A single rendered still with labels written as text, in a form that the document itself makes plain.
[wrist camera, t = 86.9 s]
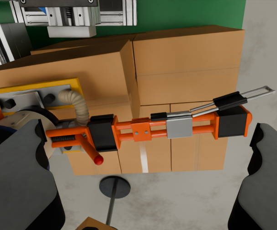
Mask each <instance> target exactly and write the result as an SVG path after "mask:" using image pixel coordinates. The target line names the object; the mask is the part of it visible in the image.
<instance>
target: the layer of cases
mask: <svg viewBox="0 0 277 230"><path fill-rule="evenodd" d="M244 36H245V30H242V29H236V28H230V27H224V26H213V27H204V28H195V29H185V30H177V31H164V32H155V33H146V34H137V35H128V36H118V37H106V38H97V39H88V40H79V41H69V42H59V43H55V44H53V45H49V46H46V47H42V48H39V49H36V50H33V51H30V53H31V55H34V54H40V53H46V52H54V51H59V50H65V49H71V48H76V47H84V46H90V45H96V44H101V43H107V42H114V41H120V40H126V39H129V40H130V45H131V51H132V57H133V64H134V70H135V75H136V81H137V87H138V94H139V100H140V113H139V118H144V117H149V119H150V114H153V113H161V112H166V113H170V112H179V111H187V110H188V111H189V112H190V109H193V108H196V107H199V106H202V105H206V104H209V103H212V102H213V99H214V98H217V97H220V96H224V95H227V94H230V93H233V92H235V91H236V85H237V79H238V73H239V67H240V59H241V54H242V47H243V41H244ZM151 139H152V140H151V141H138V142H134V141H131V142H122V143H121V146H120V149H118V151H112V152H99V154H100V155H101V156H102V157H103V158H104V162H103V163H102V164H101V165H96V164H95V163H94V162H93V160H92V159H91V158H90V156H89V155H88V154H86V153H83V152H71V153H67V156H68V158H69V162H70V164H71V167H72V169H73V172H74V175H75V176H76V175H100V174H121V173H122V174H124V173H159V172H171V171H172V172H183V171H207V170H223V168H224V160H225V154H226V148H227V142H228V137H221V138H218V139H217V140H215V138H214V137H213V135H212V133H211V132H208V133H199V134H193V135H192V136H191V137H181V138H172V139H168V138H167V137H157V138H151Z"/></svg>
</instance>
